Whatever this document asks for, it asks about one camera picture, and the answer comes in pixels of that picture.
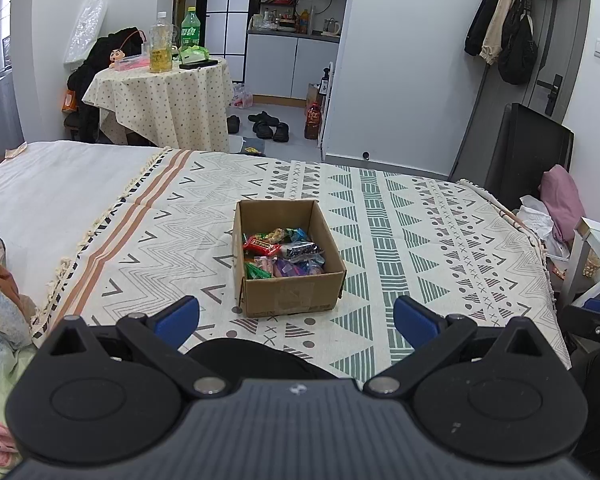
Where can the patterned woven blanket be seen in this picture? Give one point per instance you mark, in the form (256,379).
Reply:
(405,240)

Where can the black hanging jacket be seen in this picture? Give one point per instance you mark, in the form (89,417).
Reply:
(485,15)

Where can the black slipper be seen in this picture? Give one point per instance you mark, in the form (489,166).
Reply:
(263,117)
(281,132)
(262,130)
(233,124)

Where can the floral green bedding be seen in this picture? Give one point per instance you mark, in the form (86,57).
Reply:
(0,400)

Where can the black and white snack packet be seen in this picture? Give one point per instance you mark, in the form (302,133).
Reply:
(300,249)

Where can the green tissue pack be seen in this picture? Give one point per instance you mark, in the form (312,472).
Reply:
(194,53)

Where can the beige hanging garment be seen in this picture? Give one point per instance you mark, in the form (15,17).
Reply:
(500,35)

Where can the pink pencil case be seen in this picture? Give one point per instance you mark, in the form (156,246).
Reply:
(132,62)

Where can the flat black device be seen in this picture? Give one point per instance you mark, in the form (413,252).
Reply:
(200,64)

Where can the black spray bottle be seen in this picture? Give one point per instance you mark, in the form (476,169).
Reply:
(324,82)

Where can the cartoon figure toy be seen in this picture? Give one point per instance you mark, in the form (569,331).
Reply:
(116,56)

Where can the white plastic bag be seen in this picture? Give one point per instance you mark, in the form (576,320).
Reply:
(537,220)

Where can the black clothes on chair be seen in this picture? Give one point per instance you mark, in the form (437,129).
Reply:
(97,55)

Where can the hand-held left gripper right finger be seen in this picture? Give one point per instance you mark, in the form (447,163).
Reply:
(412,317)

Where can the red snack packet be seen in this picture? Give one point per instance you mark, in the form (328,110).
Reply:
(262,246)

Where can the grey room door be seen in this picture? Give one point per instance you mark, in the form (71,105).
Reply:
(565,20)

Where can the cooking oil bottle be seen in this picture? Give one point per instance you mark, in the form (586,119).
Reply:
(160,50)

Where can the grey kitchen cabinet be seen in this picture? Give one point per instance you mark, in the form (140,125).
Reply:
(280,70)

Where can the orange bag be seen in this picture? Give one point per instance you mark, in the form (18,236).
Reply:
(68,101)

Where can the orange drink bottle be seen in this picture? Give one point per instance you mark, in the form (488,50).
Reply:
(305,22)

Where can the round table with dotted cloth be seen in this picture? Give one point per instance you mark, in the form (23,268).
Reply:
(165,105)

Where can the small woven basket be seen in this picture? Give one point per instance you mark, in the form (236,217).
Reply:
(592,266)

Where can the green-edged pastry packet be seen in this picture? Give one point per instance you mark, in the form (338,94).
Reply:
(274,235)

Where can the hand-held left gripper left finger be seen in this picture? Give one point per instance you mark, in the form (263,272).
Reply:
(182,312)

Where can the pink plastic bag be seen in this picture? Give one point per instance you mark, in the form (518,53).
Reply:
(242,97)

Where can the black flat panel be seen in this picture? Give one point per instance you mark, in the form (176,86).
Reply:
(525,155)

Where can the white bed sheet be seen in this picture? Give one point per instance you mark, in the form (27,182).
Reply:
(55,200)

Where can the long purple snack packet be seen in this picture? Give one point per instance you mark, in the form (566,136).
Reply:
(286,267)

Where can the black grid glass door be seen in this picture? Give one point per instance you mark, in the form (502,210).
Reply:
(230,20)

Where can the dark green candy packet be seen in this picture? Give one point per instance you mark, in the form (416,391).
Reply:
(256,271)

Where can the blue candy packet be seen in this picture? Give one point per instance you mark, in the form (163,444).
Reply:
(298,234)
(314,261)

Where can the long orange wafer packet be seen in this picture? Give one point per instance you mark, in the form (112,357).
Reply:
(265,261)

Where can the red drink bottle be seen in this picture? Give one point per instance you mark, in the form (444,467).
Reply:
(313,122)

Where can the green soda bottle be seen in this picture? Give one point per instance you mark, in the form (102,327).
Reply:
(190,30)

